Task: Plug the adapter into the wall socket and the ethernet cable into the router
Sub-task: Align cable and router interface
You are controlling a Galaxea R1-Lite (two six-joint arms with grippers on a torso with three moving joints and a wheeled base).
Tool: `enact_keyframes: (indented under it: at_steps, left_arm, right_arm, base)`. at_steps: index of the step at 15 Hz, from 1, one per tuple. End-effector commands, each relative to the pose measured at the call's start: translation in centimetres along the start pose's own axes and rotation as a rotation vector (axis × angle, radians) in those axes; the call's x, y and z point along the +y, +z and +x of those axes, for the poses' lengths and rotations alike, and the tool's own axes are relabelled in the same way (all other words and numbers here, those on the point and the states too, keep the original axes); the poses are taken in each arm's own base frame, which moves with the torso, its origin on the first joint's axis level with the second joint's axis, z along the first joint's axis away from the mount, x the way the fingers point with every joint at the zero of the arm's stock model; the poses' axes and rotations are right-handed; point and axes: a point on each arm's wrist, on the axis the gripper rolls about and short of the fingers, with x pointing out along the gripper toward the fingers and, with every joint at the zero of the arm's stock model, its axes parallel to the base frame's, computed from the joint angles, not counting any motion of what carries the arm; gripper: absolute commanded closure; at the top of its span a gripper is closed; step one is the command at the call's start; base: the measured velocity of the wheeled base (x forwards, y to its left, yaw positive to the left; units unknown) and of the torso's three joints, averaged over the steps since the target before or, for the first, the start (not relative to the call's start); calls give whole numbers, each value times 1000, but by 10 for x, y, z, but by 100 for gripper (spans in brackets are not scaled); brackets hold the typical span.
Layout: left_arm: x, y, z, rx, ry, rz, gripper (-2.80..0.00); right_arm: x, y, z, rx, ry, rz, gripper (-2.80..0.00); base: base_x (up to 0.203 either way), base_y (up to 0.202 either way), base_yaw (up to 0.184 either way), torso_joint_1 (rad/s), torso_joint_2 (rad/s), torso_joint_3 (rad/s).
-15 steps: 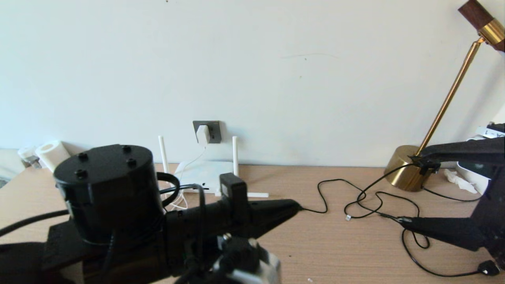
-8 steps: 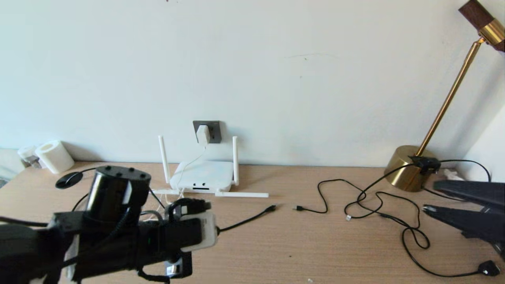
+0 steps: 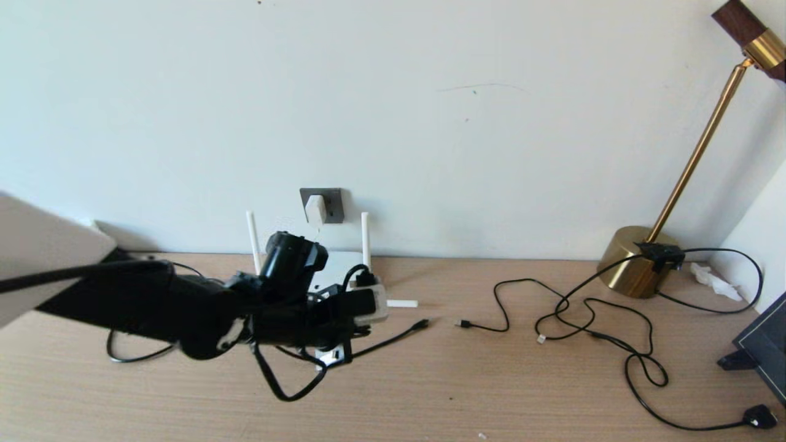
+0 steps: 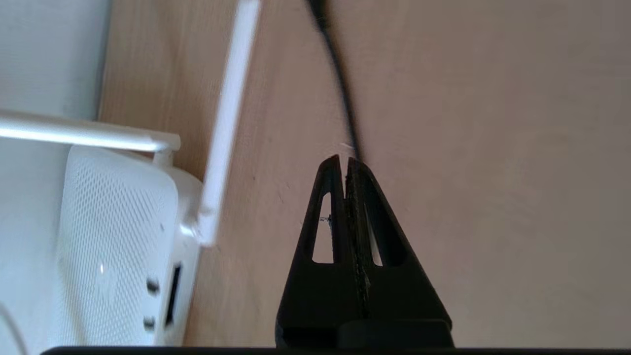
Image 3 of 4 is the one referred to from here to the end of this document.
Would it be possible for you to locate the white router with four antennas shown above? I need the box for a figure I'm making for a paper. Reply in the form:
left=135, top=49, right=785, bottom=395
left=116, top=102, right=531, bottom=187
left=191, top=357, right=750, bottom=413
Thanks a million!
left=246, top=212, right=419, bottom=308

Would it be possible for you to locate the long black looped cable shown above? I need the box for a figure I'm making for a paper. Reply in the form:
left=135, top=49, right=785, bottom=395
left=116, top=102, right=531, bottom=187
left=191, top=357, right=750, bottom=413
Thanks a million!
left=106, top=261, right=430, bottom=364

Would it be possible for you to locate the white power adapter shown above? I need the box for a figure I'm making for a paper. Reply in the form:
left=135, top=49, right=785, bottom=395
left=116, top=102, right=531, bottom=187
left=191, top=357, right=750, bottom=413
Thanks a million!
left=305, top=195, right=328, bottom=227

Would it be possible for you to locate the brass desk lamp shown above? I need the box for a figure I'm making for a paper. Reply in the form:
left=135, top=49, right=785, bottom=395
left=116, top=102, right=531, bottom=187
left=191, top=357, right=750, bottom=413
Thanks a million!
left=599, top=0, right=786, bottom=300

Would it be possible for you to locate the crumpled white tissue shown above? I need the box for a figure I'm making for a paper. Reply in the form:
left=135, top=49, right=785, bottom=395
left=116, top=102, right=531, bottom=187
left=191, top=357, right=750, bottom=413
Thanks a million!
left=691, top=263, right=742, bottom=301

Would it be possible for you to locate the black clip stand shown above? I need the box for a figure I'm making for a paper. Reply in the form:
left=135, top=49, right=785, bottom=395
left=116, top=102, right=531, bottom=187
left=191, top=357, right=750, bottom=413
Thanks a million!
left=717, top=350, right=759, bottom=371

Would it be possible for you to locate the dark teal patterned board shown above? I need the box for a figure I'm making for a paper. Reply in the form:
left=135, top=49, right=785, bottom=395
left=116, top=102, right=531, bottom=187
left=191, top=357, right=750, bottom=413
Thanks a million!
left=734, top=293, right=786, bottom=406

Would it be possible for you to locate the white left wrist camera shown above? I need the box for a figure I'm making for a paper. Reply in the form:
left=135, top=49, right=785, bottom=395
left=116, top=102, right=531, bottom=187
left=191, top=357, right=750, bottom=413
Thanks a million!
left=332, top=276, right=389, bottom=326

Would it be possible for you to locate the black plastic object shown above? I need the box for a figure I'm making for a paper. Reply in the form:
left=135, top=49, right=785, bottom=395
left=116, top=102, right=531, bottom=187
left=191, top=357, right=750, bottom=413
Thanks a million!
left=341, top=263, right=378, bottom=289

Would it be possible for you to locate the thin black USB cable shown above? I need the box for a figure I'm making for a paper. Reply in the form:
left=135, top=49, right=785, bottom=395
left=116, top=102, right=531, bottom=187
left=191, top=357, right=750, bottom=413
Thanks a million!
left=456, top=279, right=653, bottom=358

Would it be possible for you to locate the grey wall socket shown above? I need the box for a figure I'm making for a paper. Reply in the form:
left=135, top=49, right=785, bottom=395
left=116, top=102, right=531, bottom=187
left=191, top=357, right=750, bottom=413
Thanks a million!
left=300, top=188, right=345, bottom=224

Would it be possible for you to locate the black lamp power cable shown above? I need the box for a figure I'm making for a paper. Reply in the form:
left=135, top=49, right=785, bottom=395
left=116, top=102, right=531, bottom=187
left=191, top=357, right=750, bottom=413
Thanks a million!
left=534, top=248, right=778, bottom=430

